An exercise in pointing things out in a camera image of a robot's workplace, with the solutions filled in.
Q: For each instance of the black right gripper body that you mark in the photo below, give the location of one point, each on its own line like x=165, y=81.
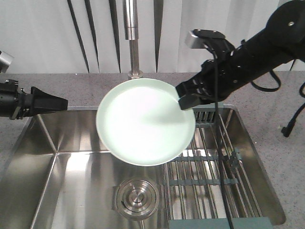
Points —
x=230, y=69

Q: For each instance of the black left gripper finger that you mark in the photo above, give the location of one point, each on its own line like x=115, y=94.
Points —
x=42, y=99
x=46, y=110

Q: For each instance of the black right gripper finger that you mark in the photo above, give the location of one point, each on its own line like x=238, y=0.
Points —
x=189, y=89
x=191, y=100

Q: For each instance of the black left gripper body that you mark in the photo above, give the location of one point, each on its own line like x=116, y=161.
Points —
x=14, y=102

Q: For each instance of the light green round plate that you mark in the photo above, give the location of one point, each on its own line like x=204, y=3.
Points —
x=140, y=122

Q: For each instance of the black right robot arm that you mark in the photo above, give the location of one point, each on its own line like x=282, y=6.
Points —
x=281, y=41

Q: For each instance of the grey sink drying rack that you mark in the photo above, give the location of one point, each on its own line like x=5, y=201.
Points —
x=217, y=182

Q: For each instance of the white pleated curtain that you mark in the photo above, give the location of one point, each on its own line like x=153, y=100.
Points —
x=87, y=36

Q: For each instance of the stainless steel faucet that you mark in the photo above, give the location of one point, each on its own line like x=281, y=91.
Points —
x=130, y=18

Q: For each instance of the round steel sink drain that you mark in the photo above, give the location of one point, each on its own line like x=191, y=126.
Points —
x=136, y=199

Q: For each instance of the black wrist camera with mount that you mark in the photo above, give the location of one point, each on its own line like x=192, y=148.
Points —
x=213, y=41

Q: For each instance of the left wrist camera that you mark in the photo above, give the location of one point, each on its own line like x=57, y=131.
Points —
x=5, y=61

